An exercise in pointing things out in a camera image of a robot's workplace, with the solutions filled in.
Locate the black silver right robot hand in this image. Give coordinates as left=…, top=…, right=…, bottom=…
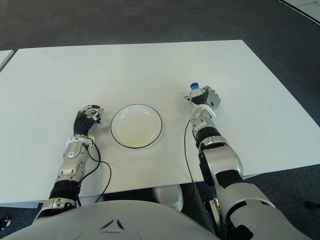
left=184, top=85, right=222, bottom=112

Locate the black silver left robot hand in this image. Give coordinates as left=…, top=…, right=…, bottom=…
left=72, top=104, right=105, bottom=137

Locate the clear water bottle blue cap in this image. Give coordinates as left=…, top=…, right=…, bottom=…
left=188, top=82, right=205, bottom=100

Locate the white plate black rim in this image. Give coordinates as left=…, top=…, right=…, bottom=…
left=110, top=103, right=164, bottom=150

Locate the grey robot torso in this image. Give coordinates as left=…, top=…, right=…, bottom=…
left=0, top=199, right=217, bottom=240

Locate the white rounded robot leg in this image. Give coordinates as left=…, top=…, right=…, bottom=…
left=153, top=186, right=184, bottom=212

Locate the black wheeled floor stand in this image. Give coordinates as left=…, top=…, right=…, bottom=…
left=0, top=215, right=12, bottom=230

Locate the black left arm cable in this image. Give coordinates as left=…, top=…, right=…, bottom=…
left=86, top=141, right=112, bottom=204

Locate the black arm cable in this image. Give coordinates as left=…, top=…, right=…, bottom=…
left=183, top=119, right=196, bottom=204
left=86, top=141, right=112, bottom=204

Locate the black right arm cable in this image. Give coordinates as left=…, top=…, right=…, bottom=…
left=183, top=119, right=196, bottom=204

